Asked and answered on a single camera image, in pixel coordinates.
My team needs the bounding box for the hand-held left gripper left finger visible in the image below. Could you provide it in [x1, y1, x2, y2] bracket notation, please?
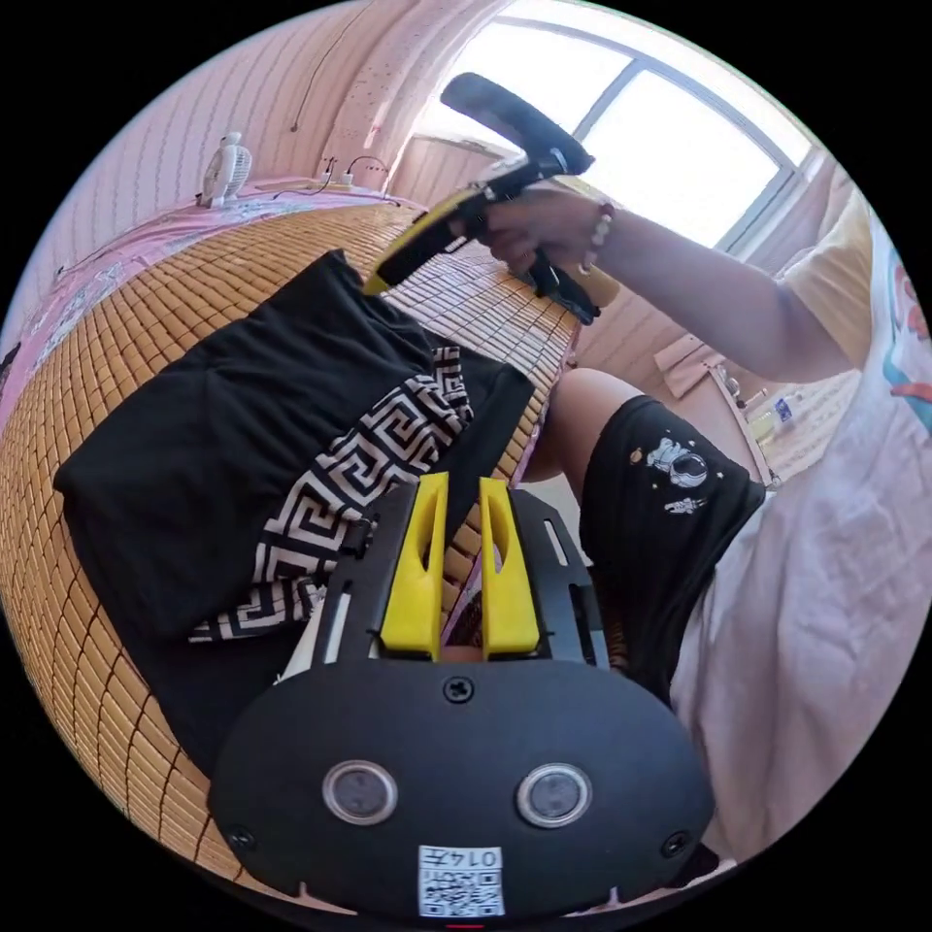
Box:
[378, 471, 451, 662]

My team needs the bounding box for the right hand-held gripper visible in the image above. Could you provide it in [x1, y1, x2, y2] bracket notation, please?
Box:
[360, 148, 604, 326]

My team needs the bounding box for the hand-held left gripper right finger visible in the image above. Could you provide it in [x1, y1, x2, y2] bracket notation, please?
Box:
[478, 477, 546, 662]

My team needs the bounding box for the black long sleeve with key pattern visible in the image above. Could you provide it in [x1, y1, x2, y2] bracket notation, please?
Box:
[51, 249, 538, 782]

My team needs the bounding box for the person's right forearm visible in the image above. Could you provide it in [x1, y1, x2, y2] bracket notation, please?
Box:
[581, 197, 866, 384]

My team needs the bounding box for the person's right hand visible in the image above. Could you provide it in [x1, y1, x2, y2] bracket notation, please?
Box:
[484, 182, 610, 280]

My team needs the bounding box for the white fan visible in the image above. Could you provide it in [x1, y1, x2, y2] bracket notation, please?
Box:
[199, 130, 254, 210]

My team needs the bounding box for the person's body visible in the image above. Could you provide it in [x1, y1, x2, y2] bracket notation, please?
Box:
[520, 163, 932, 886]

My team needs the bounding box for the window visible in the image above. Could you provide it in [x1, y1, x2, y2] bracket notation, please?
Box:
[413, 0, 818, 253]

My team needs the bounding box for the bed with woven mat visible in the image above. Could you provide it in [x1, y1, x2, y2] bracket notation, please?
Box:
[0, 178, 585, 888]

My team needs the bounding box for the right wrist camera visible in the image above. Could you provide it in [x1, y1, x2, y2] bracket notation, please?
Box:
[440, 71, 592, 176]

